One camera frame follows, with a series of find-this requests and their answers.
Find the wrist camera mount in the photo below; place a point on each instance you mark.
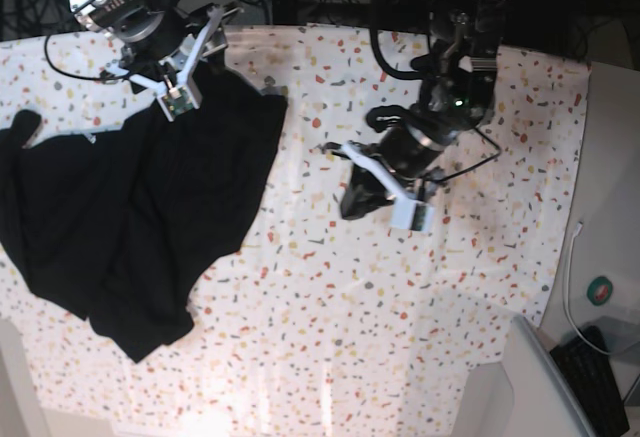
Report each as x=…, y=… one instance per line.
x=409, y=212
x=176, y=91

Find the grey laptop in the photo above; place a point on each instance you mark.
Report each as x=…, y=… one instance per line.
x=543, y=403

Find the green tape roll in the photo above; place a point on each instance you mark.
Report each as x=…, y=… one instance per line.
x=599, y=291

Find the terrazzo patterned tablecloth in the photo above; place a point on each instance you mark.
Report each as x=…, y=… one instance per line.
x=324, y=327

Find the black t-shirt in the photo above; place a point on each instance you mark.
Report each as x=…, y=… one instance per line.
x=116, y=228

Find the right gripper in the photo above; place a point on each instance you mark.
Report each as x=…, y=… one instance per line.
x=161, y=46

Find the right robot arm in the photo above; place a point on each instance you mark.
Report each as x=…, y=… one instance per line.
x=110, y=17

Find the black keyboard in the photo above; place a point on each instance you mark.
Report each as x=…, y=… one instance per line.
x=589, y=375

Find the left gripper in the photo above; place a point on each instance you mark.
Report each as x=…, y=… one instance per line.
x=405, y=153

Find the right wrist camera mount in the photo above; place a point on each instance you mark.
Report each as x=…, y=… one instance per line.
x=176, y=91

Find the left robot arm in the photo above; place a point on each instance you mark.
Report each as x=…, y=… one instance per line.
x=457, y=77

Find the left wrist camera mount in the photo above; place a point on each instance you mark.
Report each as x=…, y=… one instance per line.
x=409, y=212

